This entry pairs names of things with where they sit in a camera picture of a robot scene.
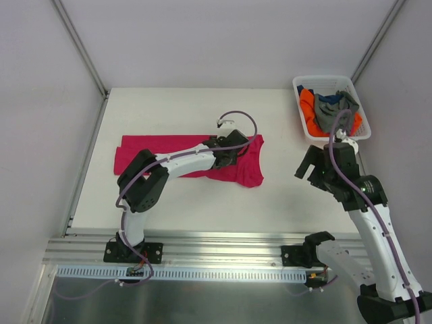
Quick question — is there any orange t shirt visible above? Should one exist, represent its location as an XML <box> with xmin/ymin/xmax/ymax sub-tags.
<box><xmin>299</xmin><ymin>88</ymin><xmax>362</xmax><ymax>138</ymax></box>

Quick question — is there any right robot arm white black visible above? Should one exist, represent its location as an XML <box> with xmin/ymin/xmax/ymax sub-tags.
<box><xmin>289</xmin><ymin>142</ymin><xmax>431</xmax><ymax>323</ymax></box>

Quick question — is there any blue t shirt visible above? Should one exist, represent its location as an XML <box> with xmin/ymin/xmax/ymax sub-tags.
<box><xmin>296</xmin><ymin>85</ymin><xmax>343</xmax><ymax>105</ymax></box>

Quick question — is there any grey t shirt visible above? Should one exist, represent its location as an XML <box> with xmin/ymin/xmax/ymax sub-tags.
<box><xmin>314</xmin><ymin>91</ymin><xmax>360</xmax><ymax>133</ymax></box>

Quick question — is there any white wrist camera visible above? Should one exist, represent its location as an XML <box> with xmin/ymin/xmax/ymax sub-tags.
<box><xmin>217</xmin><ymin>118</ymin><xmax>236</xmax><ymax>130</ymax></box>
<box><xmin>333</xmin><ymin>129</ymin><xmax>359</xmax><ymax>155</ymax></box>

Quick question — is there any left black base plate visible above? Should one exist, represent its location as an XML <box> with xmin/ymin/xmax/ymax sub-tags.
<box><xmin>103</xmin><ymin>240</ymin><xmax>163</xmax><ymax>264</ymax></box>

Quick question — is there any left aluminium frame post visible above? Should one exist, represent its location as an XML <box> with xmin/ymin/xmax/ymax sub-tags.
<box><xmin>50</xmin><ymin>0</ymin><xmax>109</xmax><ymax>99</ymax></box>

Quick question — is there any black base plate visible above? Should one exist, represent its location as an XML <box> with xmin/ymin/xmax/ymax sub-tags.
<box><xmin>103</xmin><ymin>240</ymin><xmax>163</xmax><ymax>264</ymax></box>
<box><xmin>281</xmin><ymin>245</ymin><xmax>313</xmax><ymax>269</ymax></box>

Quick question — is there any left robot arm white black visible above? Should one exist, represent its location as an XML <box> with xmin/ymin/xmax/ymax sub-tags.
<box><xmin>115</xmin><ymin>130</ymin><xmax>251</xmax><ymax>262</ymax></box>

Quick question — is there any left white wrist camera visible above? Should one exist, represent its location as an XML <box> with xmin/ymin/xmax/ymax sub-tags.
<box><xmin>217</xmin><ymin>118</ymin><xmax>236</xmax><ymax>130</ymax></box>

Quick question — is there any pink t shirt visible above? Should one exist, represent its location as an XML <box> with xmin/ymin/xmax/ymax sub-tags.
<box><xmin>113</xmin><ymin>134</ymin><xmax>264</xmax><ymax>188</ymax></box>

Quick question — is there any aluminium mounting rail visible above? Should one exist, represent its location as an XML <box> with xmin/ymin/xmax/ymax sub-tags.
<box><xmin>43</xmin><ymin>228</ymin><xmax>404</xmax><ymax>271</ymax></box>

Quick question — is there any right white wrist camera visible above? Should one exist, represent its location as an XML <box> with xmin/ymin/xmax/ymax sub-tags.
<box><xmin>333</xmin><ymin>129</ymin><xmax>359</xmax><ymax>155</ymax></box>

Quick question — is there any white plastic laundry basket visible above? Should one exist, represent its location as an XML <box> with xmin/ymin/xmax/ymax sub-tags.
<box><xmin>292</xmin><ymin>74</ymin><xmax>373</xmax><ymax>146</ymax></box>

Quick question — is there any aluminium frame post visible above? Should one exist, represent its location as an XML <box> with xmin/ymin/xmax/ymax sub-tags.
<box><xmin>350</xmin><ymin>0</ymin><xmax>408</xmax><ymax>84</ymax></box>
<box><xmin>50</xmin><ymin>0</ymin><xmax>109</xmax><ymax>99</ymax></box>

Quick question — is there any right aluminium frame post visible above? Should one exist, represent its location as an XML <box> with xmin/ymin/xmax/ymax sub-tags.
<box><xmin>350</xmin><ymin>0</ymin><xmax>408</xmax><ymax>84</ymax></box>

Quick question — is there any white slotted cable duct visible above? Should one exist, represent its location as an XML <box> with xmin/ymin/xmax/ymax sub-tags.
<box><xmin>57</xmin><ymin>265</ymin><xmax>306</xmax><ymax>284</ymax></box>

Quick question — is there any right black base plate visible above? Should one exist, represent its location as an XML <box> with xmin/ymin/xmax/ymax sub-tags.
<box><xmin>281</xmin><ymin>245</ymin><xmax>313</xmax><ymax>269</ymax></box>

